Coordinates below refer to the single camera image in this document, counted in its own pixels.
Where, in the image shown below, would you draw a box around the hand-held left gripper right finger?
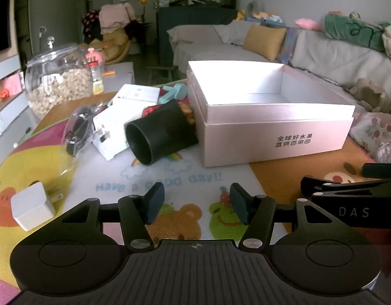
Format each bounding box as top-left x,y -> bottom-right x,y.
229,182 -> 337,252

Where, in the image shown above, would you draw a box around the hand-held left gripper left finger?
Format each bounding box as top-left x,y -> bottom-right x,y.
60,182 -> 166,252

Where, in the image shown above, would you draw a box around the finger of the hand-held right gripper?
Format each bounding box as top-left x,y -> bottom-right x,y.
362,163 -> 391,179
300,175 -> 391,198

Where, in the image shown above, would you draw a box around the black cylindrical cup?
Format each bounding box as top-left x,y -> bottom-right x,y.
125,99 -> 200,166

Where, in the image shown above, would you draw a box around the pink cardboard box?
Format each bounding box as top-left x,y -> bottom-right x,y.
186,60 -> 355,169

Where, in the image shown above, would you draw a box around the clear bag with black cable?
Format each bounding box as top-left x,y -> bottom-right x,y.
60,104 -> 99,174

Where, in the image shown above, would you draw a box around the white power adapter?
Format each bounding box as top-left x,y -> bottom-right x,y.
10,182 -> 65,231

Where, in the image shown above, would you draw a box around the floral blanket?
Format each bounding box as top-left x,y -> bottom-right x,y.
348,112 -> 391,163

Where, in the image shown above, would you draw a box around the colourful cartoon play mat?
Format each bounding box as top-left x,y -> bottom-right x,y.
0,100 -> 391,293

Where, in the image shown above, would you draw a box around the brown round plush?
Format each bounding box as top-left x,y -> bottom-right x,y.
351,78 -> 391,114

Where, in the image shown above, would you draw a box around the white plug-in device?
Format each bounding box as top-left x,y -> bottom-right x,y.
92,104 -> 137,161

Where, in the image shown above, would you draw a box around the orange snack pieces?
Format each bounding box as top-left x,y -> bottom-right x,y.
177,101 -> 197,128

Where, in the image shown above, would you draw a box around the white flat carton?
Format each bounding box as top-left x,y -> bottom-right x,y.
111,84 -> 161,112

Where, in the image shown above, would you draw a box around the teal handheld fan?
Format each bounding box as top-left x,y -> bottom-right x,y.
157,83 -> 188,105

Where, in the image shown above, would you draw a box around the grey covered sofa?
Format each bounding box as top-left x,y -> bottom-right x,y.
167,13 -> 391,124

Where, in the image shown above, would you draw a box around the small wooden stool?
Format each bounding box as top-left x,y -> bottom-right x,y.
146,66 -> 177,85

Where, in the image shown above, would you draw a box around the white low table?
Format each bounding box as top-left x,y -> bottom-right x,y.
101,62 -> 135,93

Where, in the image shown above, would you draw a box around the small bottle yellow liquid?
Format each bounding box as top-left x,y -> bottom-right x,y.
89,58 -> 106,95

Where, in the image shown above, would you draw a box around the green cushion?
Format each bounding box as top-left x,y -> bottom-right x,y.
323,13 -> 391,53

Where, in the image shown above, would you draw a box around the glass jar of nuts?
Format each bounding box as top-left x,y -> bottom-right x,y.
24,37 -> 95,120

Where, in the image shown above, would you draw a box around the pink toy figure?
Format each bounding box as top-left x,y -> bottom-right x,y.
87,47 -> 104,65

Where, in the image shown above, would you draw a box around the yellow cushion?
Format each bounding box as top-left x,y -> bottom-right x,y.
243,24 -> 288,62

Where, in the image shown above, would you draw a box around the brown bear plush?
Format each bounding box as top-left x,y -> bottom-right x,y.
93,25 -> 131,64

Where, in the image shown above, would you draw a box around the pink plush toy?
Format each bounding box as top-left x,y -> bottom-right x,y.
295,18 -> 323,32

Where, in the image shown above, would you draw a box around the grey pillow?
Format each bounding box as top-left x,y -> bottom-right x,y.
167,24 -> 223,45

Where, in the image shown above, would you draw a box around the white television cabinet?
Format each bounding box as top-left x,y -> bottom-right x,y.
0,52 -> 34,148

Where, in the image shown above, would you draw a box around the yellow plush toy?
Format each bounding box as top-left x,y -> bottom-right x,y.
236,9 -> 275,21

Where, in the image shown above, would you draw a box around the pink cloth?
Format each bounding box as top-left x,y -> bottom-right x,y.
98,2 -> 136,35

